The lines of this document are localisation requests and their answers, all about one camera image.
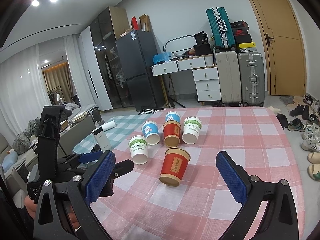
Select blue cup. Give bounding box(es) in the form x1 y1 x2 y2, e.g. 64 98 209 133
142 120 160 146
165 111 181 122

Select silver suitcase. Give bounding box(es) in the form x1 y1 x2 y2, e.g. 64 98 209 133
238 51 265 107

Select pink plaid tablecloth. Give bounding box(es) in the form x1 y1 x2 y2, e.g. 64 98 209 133
91 107 305 239

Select white drawer desk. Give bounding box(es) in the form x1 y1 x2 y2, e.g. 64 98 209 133
151 54 221 102

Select black refrigerator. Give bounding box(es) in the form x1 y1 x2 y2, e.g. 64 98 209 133
116 30 165 111

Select white curtain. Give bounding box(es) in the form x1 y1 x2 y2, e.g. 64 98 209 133
1 45 51 135

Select red paper cup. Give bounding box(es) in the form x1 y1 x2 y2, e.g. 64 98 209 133
163 120 181 147
159 147 191 187

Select white power bank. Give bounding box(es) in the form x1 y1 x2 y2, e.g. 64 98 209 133
92 127 111 152

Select teal suitcase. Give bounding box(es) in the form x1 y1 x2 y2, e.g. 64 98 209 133
206 7 236 52

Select blue plastic bag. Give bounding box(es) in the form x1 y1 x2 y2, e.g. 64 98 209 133
153 52 171 64

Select green white cup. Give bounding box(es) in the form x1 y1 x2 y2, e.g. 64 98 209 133
129 135 148 165
182 116 202 145

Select person's left hand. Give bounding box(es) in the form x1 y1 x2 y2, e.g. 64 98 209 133
24 196 37 219

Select stacked shoe boxes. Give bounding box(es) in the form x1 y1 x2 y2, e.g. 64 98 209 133
231 20 257 53

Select beige suitcase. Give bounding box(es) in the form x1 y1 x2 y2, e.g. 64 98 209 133
215 51 242 105

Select wooden door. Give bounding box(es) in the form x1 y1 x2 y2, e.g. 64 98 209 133
249 0 306 96

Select teal plaid tablecloth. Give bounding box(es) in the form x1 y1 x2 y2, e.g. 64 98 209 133
73 114 151 154

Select green white cup near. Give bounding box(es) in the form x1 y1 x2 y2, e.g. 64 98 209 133
129 135 148 165

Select blue cup far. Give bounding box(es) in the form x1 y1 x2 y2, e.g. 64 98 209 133
165 111 181 122

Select dark glass wardrobe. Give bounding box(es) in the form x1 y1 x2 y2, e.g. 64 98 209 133
89 7 132 108

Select blue cup near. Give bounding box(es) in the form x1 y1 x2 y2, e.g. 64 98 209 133
142 120 160 146

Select green white cup far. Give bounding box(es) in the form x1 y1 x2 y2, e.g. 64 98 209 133
182 116 202 145

